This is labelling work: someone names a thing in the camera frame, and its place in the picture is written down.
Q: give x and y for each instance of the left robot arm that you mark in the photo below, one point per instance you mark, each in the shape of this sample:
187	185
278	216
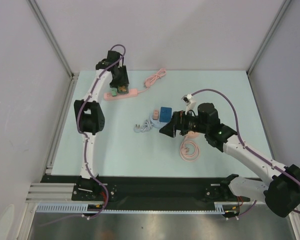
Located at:
90	118

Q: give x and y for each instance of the light blue round power strip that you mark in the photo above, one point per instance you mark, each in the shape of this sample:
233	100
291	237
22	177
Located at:
148	125

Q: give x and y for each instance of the light green USB charger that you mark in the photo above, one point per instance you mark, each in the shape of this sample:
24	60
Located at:
113	92

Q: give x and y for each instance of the white cable duct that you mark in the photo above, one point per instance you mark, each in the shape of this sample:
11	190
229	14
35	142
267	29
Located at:
75	208

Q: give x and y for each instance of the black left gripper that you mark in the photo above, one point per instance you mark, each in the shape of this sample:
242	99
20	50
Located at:
124	80

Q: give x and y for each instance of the pink cube adapter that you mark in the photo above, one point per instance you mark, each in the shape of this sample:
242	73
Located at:
155	115

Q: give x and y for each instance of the dark green cube socket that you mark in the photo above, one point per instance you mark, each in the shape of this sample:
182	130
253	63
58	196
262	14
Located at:
122	90

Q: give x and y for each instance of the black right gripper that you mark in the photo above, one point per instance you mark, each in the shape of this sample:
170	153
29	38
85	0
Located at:
178	122

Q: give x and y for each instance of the blue cube socket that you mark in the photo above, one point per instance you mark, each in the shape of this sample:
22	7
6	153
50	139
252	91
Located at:
165	114

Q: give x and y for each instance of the pink round power strip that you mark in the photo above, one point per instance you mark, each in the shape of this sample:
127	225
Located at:
189	151

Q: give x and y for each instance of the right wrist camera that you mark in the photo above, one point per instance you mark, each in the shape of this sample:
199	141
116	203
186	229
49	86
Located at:
189	101

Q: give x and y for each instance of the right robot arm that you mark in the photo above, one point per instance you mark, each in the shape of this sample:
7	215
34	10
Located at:
278	186

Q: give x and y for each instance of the aluminium frame rail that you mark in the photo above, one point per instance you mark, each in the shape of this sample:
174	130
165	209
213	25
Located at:
50	192

